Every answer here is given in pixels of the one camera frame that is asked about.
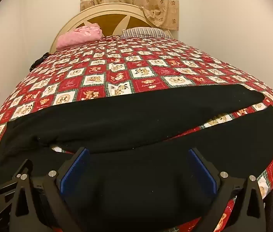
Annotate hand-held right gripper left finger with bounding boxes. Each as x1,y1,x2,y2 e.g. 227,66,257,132
10,147,90,232

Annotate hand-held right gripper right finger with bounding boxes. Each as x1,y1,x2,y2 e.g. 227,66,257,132
188,148,265,232

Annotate black pants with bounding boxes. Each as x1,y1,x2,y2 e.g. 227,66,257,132
0,84,273,230

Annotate small dark object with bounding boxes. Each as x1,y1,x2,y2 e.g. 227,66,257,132
29,52,50,72

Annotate red checkered printed bedspread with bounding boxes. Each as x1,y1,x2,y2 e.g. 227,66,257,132
0,35,273,232

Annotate pink pillow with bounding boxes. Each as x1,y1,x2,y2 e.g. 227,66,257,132
56,23,102,51

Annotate striped pillow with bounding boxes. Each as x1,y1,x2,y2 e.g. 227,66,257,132
121,27,173,39

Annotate cream wooden headboard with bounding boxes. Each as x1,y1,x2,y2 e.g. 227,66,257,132
49,2,173,54

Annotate beige patterned curtain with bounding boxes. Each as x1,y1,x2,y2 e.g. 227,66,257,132
80,0,179,31

